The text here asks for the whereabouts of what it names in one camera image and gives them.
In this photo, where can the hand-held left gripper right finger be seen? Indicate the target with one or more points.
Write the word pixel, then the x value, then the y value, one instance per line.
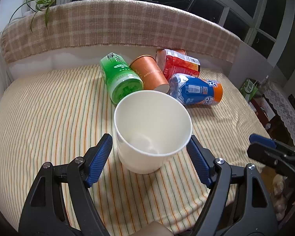
pixel 199 157

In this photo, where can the striped table cloth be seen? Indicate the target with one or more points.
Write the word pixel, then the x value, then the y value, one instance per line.
pixel 51 118

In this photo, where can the plaid cloth headboard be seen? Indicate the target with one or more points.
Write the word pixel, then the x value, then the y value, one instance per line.
pixel 127 27

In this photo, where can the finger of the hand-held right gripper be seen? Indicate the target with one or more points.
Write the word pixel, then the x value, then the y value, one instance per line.
pixel 268 150

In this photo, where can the brown paper cup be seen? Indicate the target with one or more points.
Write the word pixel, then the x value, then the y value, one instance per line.
pixel 148 72

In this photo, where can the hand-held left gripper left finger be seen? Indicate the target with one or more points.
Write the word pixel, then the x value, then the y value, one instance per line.
pixel 99 157

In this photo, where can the blue orange drink bottle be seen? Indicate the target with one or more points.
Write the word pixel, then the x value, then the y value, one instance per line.
pixel 196 91

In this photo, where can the white paper cup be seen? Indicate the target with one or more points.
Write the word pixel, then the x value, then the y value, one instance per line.
pixel 153 127

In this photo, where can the green carton box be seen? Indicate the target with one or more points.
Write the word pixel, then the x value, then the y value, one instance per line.
pixel 248 89

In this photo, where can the spider plant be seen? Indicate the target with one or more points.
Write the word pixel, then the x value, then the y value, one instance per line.
pixel 43 1

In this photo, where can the red snack packet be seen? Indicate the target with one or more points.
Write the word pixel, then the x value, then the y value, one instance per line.
pixel 178 65

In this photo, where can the green tea bottle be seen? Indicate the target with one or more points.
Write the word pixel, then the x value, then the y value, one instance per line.
pixel 118 78

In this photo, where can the white lace cloth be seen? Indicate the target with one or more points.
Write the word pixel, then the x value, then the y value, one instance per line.
pixel 284 109

